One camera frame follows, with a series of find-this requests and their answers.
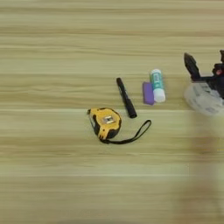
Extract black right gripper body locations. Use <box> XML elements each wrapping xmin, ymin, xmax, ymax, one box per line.
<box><xmin>191</xmin><ymin>62</ymin><xmax>224</xmax><ymax>99</ymax></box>

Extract clear tape roll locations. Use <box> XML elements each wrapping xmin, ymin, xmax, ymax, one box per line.
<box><xmin>183</xmin><ymin>81</ymin><xmax>224</xmax><ymax>117</ymax></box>

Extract purple eraser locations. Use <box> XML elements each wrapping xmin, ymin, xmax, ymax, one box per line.
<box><xmin>142</xmin><ymin>81</ymin><xmax>156</xmax><ymax>106</ymax></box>

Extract black marker pen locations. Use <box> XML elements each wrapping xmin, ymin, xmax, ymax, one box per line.
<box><xmin>115</xmin><ymin>77</ymin><xmax>138</xmax><ymax>119</ymax></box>

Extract teal white glue stick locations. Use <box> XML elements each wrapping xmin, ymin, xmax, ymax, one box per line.
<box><xmin>149</xmin><ymin>68</ymin><xmax>167</xmax><ymax>103</ymax></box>

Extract yellow black tape measure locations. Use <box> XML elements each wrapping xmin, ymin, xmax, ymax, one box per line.
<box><xmin>86</xmin><ymin>107</ymin><xmax>152</xmax><ymax>145</ymax></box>

